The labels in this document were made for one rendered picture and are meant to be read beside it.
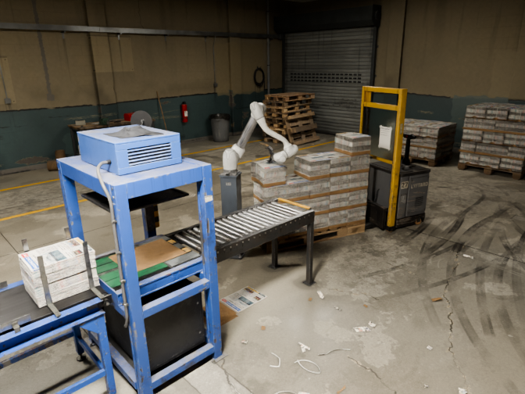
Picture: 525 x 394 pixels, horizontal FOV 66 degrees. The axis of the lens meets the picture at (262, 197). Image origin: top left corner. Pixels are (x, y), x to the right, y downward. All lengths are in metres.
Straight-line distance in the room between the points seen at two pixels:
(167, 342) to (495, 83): 9.09
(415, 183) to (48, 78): 7.76
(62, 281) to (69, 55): 7.87
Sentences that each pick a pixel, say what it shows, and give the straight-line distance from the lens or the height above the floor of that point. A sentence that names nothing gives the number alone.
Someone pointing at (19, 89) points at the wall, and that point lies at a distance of 9.95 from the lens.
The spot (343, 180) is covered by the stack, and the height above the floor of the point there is 0.76.
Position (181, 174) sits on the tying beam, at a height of 1.52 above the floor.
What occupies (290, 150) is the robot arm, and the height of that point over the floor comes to 1.27.
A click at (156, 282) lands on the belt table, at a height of 0.76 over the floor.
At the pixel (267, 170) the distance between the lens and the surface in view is 4.49.
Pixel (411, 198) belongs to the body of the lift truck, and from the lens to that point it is 5.72.
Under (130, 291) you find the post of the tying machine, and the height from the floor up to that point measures 0.87.
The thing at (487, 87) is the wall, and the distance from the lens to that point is 10.62.
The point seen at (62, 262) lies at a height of 1.05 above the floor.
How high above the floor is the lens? 2.19
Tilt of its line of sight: 19 degrees down
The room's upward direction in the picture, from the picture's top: 1 degrees counter-clockwise
